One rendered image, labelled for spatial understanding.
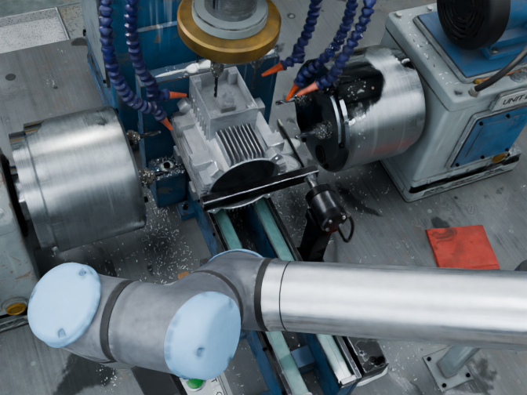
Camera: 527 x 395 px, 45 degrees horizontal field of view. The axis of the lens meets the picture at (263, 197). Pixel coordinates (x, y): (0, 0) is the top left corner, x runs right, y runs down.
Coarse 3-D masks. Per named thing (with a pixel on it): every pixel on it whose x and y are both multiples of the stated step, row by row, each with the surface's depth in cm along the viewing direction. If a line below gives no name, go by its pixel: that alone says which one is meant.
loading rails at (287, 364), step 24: (192, 216) 149; (216, 216) 137; (264, 216) 138; (216, 240) 135; (264, 240) 138; (288, 240) 134; (240, 336) 132; (264, 336) 121; (312, 336) 126; (336, 336) 123; (264, 360) 125; (288, 360) 120; (312, 360) 128; (336, 360) 121; (288, 384) 117; (336, 384) 120
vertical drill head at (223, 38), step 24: (192, 0) 112; (216, 0) 104; (240, 0) 103; (264, 0) 111; (192, 24) 109; (216, 24) 106; (240, 24) 107; (264, 24) 110; (192, 48) 108; (216, 48) 106; (240, 48) 107; (264, 48) 109; (216, 72) 113
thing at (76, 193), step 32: (32, 128) 115; (64, 128) 115; (96, 128) 115; (32, 160) 111; (64, 160) 112; (96, 160) 113; (128, 160) 114; (32, 192) 110; (64, 192) 111; (96, 192) 113; (128, 192) 115; (64, 224) 113; (96, 224) 116; (128, 224) 120
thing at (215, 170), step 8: (184, 104) 131; (184, 112) 133; (272, 152) 126; (280, 152) 128; (272, 160) 127; (208, 168) 124; (216, 168) 122; (216, 176) 124; (272, 192) 137; (216, 208) 133
